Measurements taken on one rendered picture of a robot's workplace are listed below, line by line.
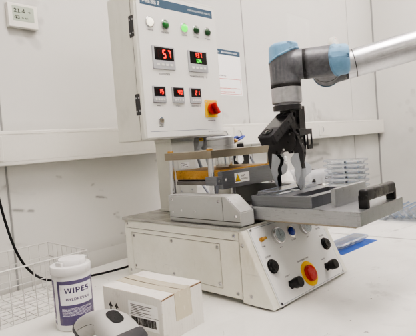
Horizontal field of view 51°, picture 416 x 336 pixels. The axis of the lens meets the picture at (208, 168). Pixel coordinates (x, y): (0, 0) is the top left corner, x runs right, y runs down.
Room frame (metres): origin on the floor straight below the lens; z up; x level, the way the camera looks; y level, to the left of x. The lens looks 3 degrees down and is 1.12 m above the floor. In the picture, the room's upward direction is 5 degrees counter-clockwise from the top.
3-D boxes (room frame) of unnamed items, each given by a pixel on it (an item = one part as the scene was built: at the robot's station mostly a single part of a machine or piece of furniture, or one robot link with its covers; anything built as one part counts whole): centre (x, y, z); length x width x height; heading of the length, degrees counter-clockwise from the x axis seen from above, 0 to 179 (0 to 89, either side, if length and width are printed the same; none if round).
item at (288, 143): (1.12, -0.22, 1.15); 0.09 x 0.08 x 0.12; 136
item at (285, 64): (1.11, -0.21, 1.31); 0.09 x 0.08 x 0.11; 74
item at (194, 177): (1.25, -0.05, 1.07); 0.22 x 0.17 x 0.10; 136
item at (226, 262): (1.26, -0.06, 0.84); 0.53 x 0.37 x 0.17; 46
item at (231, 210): (1.10, 0.01, 0.96); 0.25 x 0.05 x 0.07; 46
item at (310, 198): (1.07, -0.23, 0.98); 0.20 x 0.17 x 0.03; 136
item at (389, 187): (0.94, -0.36, 0.99); 0.15 x 0.02 x 0.04; 136
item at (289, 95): (1.11, -0.21, 1.23); 0.08 x 0.08 x 0.05
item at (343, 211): (1.03, -0.26, 0.97); 0.30 x 0.22 x 0.08; 46
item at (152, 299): (0.93, 0.14, 0.80); 0.19 x 0.13 x 0.09; 48
